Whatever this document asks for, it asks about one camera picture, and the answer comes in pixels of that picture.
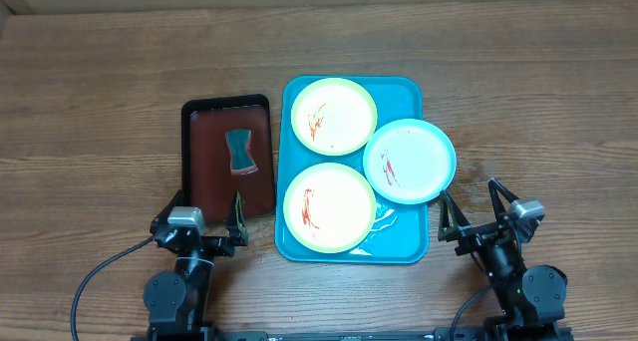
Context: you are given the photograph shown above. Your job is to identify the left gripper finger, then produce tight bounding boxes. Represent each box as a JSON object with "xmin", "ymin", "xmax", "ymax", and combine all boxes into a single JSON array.
[
  {"xmin": 158, "ymin": 189, "xmax": 184, "ymax": 220},
  {"xmin": 225, "ymin": 192, "xmax": 248, "ymax": 245}
]

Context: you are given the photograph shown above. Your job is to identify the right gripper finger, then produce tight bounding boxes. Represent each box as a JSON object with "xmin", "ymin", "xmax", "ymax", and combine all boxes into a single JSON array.
[
  {"xmin": 487, "ymin": 177, "xmax": 518, "ymax": 220},
  {"xmin": 438, "ymin": 190, "xmax": 471, "ymax": 241}
]

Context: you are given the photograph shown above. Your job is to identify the green and red sponge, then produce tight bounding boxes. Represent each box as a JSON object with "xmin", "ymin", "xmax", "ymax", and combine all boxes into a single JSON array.
[{"xmin": 225, "ymin": 129, "xmax": 258, "ymax": 175}]

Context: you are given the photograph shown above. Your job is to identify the light blue plate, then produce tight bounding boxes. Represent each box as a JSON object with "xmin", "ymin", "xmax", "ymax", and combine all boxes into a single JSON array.
[{"xmin": 363, "ymin": 119, "xmax": 457, "ymax": 204}]

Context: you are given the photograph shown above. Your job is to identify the yellow-green plate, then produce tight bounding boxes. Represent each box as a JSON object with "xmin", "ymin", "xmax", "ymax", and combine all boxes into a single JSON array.
[
  {"xmin": 290, "ymin": 77, "xmax": 378, "ymax": 157},
  {"xmin": 283, "ymin": 163, "xmax": 376, "ymax": 254}
]

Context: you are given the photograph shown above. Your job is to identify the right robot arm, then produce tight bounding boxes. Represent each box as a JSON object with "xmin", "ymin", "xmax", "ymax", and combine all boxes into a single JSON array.
[{"xmin": 434, "ymin": 177, "xmax": 573, "ymax": 341}]

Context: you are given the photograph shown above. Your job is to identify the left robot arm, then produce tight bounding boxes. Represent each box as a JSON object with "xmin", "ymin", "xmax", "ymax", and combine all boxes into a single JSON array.
[{"xmin": 143, "ymin": 190, "xmax": 249, "ymax": 340}]

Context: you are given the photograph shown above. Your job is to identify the black tray with red water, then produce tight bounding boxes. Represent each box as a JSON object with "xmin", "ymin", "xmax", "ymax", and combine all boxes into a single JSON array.
[{"xmin": 181, "ymin": 94, "xmax": 276, "ymax": 223}]

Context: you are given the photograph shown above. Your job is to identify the teal plastic serving tray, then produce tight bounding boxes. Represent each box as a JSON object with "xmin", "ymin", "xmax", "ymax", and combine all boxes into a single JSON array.
[{"xmin": 274, "ymin": 76, "xmax": 430, "ymax": 264}]

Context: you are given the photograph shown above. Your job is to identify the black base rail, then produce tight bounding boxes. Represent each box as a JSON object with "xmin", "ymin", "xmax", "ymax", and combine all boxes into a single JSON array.
[{"xmin": 130, "ymin": 325, "xmax": 574, "ymax": 341}]

